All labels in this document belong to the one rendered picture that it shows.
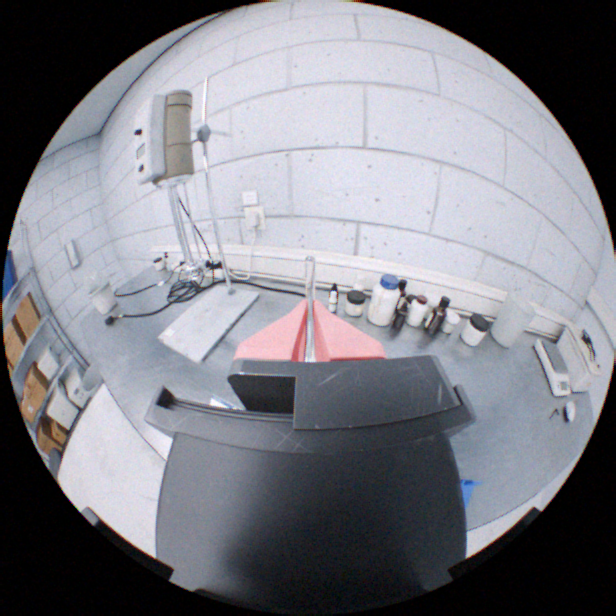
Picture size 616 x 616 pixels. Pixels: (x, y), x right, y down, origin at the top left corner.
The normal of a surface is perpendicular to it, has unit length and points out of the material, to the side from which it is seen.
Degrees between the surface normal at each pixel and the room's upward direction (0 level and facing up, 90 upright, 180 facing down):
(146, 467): 0
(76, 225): 90
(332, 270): 90
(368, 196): 90
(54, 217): 90
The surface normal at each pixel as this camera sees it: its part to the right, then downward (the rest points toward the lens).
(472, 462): 0.00, -0.79
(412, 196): -0.31, 0.58
